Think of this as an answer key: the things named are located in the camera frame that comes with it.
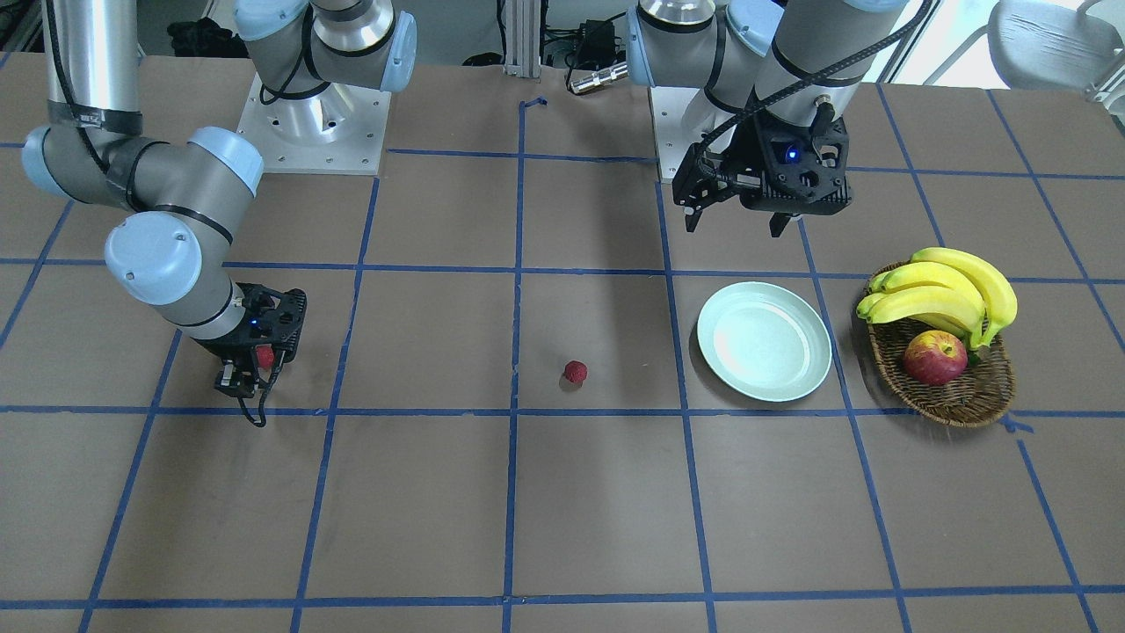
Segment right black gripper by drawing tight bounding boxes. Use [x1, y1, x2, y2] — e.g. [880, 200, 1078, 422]
[198, 283, 307, 399]

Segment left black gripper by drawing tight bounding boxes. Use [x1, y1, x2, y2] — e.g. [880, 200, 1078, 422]
[672, 111, 854, 239]

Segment red strawberry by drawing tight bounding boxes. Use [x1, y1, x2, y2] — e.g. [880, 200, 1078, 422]
[252, 345, 276, 370]
[563, 360, 588, 385]

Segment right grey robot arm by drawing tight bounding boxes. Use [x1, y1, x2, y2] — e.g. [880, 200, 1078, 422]
[21, 1, 417, 400]

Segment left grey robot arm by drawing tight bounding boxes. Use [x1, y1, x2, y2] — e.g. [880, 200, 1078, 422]
[626, 1, 908, 237]

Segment light green plate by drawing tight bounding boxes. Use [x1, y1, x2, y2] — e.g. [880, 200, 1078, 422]
[695, 281, 833, 403]

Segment silver cylindrical connector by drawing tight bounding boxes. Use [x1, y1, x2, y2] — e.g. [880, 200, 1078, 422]
[566, 62, 629, 96]

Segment yellow banana bunch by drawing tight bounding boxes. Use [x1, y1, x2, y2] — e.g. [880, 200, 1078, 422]
[855, 247, 1020, 352]

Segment red apple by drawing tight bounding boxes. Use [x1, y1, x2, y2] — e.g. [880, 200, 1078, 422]
[903, 331, 969, 386]

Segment brown wicker basket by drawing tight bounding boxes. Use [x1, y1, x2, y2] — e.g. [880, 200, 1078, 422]
[857, 316, 1016, 427]

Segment grey chair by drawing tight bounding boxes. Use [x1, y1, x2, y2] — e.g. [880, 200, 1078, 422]
[924, 1, 1122, 100]

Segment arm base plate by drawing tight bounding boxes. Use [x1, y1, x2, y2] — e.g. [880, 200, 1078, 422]
[236, 76, 393, 177]
[650, 87, 743, 186]

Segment black cables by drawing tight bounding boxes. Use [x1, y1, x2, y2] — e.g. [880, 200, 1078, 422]
[541, 13, 629, 71]

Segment aluminium profile post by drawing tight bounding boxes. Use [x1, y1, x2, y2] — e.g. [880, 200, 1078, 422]
[498, 0, 545, 81]

